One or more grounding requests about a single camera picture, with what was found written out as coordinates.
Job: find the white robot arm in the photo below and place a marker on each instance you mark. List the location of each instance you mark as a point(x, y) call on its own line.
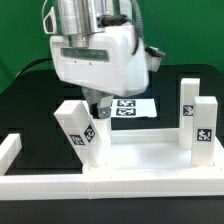
point(79, 19)

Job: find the white desk tabletop tray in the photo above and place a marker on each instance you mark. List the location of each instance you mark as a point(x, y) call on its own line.
point(144, 150)

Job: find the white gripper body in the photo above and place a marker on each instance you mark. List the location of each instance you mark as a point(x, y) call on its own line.
point(107, 65)

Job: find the white U-shaped fence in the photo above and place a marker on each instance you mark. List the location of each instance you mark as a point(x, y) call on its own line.
point(195, 181)

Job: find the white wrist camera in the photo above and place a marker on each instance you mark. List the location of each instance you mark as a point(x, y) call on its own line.
point(49, 22)

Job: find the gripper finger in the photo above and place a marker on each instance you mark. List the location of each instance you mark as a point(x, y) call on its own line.
point(91, 97)
point(104, 107)

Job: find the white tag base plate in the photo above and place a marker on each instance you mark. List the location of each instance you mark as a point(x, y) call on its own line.
point(122, 108)

